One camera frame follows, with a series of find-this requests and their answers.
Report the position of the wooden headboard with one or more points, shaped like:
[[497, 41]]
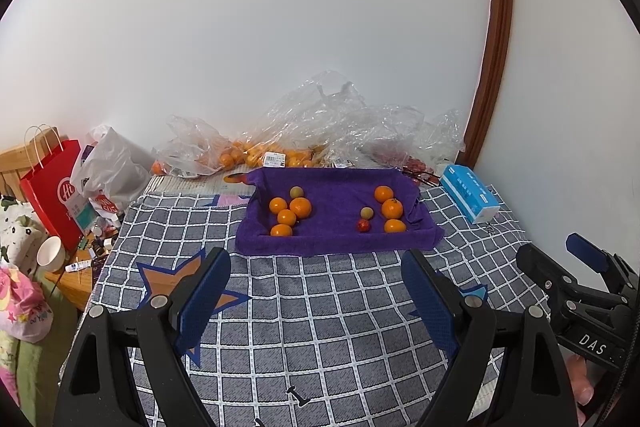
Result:
[[10, 162]]

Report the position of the white floral cloth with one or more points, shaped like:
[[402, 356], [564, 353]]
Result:
[[17, 227]]

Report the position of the orange mandarin with stem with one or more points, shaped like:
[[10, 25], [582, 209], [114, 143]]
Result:
[[392, 208]]

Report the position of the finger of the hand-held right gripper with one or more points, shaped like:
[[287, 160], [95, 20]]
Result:
[[542, 267], [590, 252]]

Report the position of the red paper shopping bag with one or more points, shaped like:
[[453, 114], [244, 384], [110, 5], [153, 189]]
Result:
[[42, 197]]

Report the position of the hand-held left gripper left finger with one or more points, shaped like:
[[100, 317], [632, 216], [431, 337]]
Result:
[[202, 302]]

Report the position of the teal and white packet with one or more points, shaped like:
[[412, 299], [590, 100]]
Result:
[[82, 212]]

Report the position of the grey checkered star blanket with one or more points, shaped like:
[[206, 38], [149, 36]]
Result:
[[320, 317]]

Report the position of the small green-yellow fruit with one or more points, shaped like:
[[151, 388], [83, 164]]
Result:
[[296, 192]]

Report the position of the pink printed cloth bag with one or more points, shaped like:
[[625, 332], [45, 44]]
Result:
[[22, 307]]

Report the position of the white cup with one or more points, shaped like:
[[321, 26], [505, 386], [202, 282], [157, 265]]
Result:
[[50, 252]]

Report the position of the brown wooden door frame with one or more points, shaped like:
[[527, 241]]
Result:
[[500, 32]]

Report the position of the white label sticker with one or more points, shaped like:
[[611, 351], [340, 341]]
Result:
[[274, 159]]

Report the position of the pile of bagged mandarins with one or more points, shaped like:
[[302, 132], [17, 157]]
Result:
[[235, 154]]

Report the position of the pile of red fruits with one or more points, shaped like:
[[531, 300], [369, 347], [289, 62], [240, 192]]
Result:
[[415, 164]]

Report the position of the small clear plastic bag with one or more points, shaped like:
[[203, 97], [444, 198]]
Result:
[[192, 137]]

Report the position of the wooden nightstand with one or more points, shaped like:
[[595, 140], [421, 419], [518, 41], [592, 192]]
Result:
[[75, 287]]

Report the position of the small red fruit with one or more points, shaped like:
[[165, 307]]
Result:
[[363, 225]]

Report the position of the purple towel covered tray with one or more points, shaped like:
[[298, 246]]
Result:
[[335, 207]]

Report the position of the person's right hand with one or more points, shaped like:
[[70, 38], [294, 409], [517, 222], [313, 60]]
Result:
[[585, 382]]

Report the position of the newspaper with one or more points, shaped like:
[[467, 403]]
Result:
[[200, 182]]

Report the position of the grey plastic bag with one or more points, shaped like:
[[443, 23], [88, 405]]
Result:
[[115, 167]]

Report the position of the blue tissue pack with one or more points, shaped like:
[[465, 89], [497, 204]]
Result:
[[467, 189]]

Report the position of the small white tube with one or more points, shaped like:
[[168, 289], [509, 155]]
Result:
[[77, 264]]

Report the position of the large orange mandarin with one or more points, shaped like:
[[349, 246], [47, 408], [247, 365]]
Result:
[[300, 207]]

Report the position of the oblong orange mandarin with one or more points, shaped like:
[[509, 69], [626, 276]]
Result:
[[394, 226]]

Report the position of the green blanket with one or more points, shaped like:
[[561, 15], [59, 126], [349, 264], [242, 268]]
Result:
[[35, 367]]

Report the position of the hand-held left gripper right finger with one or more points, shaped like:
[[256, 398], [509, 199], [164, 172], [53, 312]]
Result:
[[432, 302]]

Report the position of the large clear plastic bag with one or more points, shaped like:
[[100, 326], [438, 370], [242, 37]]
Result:
[[310, 117]]

